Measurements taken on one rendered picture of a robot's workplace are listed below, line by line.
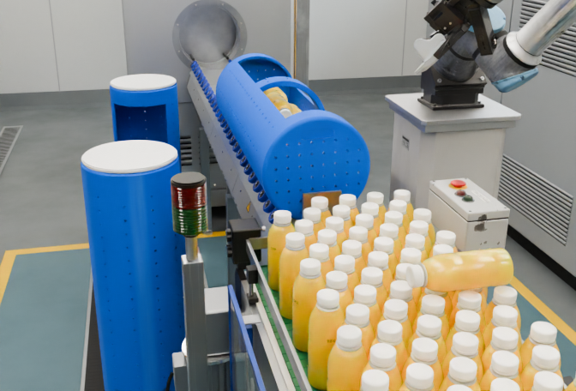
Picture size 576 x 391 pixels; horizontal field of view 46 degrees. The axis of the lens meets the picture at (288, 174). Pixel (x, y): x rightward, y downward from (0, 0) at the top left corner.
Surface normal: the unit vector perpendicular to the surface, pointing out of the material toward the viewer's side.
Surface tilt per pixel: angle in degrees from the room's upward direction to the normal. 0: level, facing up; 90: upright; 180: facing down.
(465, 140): 90
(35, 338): 0
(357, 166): 90
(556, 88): 90
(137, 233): 90
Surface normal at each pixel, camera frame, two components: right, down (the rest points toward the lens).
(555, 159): -0.98, 0.07
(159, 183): 0.71, 0.25
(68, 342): 0.00, -0.94
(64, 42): 0.22, 0.34
